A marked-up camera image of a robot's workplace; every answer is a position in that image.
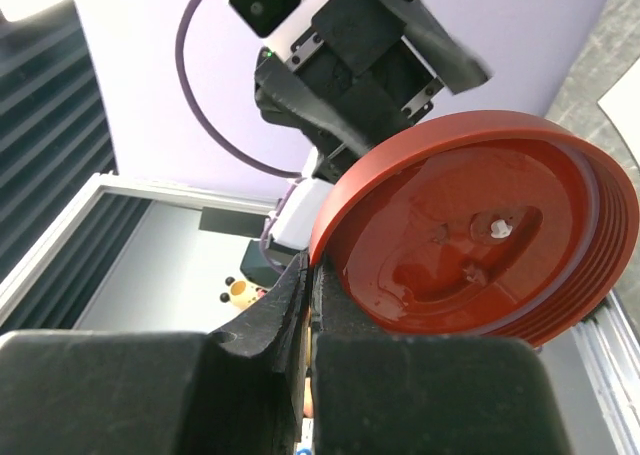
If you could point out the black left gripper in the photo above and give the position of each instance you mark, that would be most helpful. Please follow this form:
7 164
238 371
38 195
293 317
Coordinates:
355 57

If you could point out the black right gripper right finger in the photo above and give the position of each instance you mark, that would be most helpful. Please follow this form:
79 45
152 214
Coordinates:
380 393

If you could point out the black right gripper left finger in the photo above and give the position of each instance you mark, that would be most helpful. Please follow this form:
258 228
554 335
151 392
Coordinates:
236 390

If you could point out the red round lid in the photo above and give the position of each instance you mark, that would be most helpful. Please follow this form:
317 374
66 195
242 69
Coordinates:
488 222

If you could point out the small giraffe toy figure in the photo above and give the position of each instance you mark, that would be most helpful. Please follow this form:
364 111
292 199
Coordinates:
241 293

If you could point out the white square plate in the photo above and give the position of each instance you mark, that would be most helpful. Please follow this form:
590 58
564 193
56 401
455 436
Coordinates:
621 105

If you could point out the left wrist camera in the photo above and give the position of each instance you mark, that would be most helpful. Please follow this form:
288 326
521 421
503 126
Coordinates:
284 26

